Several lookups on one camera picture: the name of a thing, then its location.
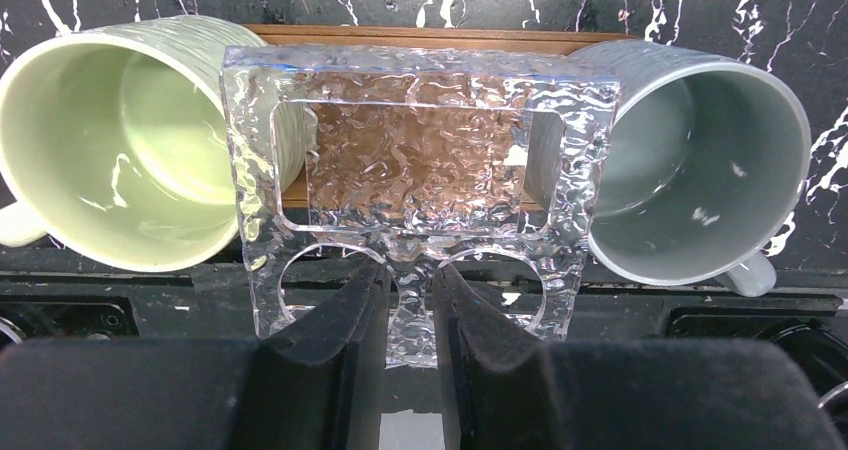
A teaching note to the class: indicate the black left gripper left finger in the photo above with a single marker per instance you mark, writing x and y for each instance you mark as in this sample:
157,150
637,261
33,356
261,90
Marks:
316,384

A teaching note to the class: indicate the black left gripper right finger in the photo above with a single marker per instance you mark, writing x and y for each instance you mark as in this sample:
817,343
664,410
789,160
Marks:
504,388

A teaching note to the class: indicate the clear plastic holder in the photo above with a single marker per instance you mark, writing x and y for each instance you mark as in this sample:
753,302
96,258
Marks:
415,158

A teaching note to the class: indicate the oval wooden tray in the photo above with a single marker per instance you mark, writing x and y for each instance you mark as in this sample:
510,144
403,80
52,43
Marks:
545,42

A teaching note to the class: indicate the light green ceramic mug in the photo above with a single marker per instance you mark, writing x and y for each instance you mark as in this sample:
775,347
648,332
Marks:
114,141

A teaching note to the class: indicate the grey ceramic mug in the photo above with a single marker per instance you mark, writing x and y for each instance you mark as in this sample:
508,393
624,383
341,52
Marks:
706,159

